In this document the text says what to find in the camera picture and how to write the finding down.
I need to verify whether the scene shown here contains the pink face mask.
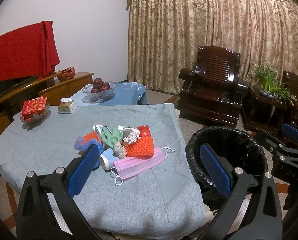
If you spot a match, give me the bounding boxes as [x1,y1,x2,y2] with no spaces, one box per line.
[110,147,176,186]

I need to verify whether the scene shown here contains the orange foam net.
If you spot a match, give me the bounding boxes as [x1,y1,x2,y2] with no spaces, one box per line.
[125,137,154,157]
[83,131,100,142]

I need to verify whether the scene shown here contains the white blue medicine box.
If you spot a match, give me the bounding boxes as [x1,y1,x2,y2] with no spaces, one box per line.
[93,125,112,141]

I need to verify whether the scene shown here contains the white tissue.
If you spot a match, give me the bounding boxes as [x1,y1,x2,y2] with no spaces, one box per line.
[122,127,140,145]

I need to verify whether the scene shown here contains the red plastic bag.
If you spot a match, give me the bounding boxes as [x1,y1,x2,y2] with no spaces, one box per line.
[137,125,151,138]

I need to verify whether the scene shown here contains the black lined trash bin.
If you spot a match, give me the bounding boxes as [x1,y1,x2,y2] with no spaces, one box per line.
[185,125,269,210]

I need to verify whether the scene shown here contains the dark wooden side table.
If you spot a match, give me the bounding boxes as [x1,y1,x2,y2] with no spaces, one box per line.
[240,87,298,135]

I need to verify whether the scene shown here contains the green potted plant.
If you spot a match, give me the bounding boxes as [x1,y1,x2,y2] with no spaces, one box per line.
[249,62,295,106]

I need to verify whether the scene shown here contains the blue plastic bag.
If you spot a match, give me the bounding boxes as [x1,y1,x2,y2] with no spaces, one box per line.
[74,137,103,156]

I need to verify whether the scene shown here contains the small glass dish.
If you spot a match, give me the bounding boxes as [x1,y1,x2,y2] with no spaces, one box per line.
[19,103,51,124]

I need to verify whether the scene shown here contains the small crumpled tissue ball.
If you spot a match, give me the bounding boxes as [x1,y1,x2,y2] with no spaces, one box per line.
[113,142,127,159]

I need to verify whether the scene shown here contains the red snack packet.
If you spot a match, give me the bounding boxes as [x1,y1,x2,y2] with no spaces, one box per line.
[21,96,47,120]

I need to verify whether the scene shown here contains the white tissue box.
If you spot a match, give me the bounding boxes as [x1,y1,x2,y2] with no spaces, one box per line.
[58,98,77,114]

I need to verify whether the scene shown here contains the wooden TV cabinet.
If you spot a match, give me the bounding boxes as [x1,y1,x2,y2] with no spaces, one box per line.
[0,72,94,134]

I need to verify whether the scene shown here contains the glass fruit bowl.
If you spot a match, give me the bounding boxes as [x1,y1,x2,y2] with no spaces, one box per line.
[82,81,118,103]

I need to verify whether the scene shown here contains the red apples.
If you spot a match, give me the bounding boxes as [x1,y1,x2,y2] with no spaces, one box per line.
[91,77,110,93]

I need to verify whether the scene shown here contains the red basket ornament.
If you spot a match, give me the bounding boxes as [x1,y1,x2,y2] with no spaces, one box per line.
[57,67,75,82]

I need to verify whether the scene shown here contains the blue table cloth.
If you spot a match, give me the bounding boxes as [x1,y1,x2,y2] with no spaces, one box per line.
[70,82,147,106]

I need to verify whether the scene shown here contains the red cloth cover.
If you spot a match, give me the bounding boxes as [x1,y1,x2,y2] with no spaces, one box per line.
[0,21,60,82]

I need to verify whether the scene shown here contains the beige patterned curtain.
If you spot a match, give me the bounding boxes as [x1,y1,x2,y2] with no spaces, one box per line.
[127,0,298,93]

